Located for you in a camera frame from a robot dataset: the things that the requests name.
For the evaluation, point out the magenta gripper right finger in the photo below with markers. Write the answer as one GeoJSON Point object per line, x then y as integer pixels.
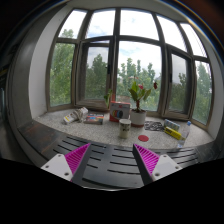
{"type": "Point", "coordinates": [152, 166]}

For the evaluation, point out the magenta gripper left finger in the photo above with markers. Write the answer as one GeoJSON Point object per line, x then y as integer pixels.
{"type": "Point", "coordinates": [71, 166]}

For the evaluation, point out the clear plastic water bottle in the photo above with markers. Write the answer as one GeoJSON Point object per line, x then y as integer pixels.
{"type": "Point", "coordinates": [184, 134]}

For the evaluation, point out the red round coaster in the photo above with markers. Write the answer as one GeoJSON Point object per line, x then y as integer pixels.
{"type": "Point", "coordinates": [143, 138]}

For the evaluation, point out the dark slatted bench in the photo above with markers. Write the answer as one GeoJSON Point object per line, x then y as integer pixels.
{"type": "Point", "coordinates": [111, 164]}

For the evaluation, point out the yellow box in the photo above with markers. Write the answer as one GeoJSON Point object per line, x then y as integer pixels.
{"type": "Point", "coordinates": [172, 133]}

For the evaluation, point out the black patterned flat packet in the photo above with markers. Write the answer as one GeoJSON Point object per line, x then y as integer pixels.
{"type": "Point", "coordinates": [153, 126]}

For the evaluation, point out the blue green small box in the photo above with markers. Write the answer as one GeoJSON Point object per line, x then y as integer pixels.
{"type": "Point", "coordinates": [171, 124]}

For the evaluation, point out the white patterned mug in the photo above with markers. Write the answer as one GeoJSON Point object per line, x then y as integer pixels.
{"type": "Point", "coordinates": [124, 128]}

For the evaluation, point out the potted red flower plant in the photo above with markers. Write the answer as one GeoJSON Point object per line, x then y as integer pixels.
{"type": "Point", "coordinates": [138, 94]}

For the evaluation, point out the white crumpled package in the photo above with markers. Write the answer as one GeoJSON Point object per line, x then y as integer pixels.
{"type": "Point", "coordinates": [76, 115]}

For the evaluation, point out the colourful flat box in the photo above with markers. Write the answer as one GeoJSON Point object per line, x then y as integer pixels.
{"type": "Point", "coordinates": [94, 119]}

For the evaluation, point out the red orange box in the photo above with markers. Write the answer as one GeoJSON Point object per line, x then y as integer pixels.
{"type": "Point", "coordinates": [119, 110]}

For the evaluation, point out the dark window frame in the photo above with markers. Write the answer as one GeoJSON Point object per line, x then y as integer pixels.
{"type": "Point", "coordinates": [100, 52]}

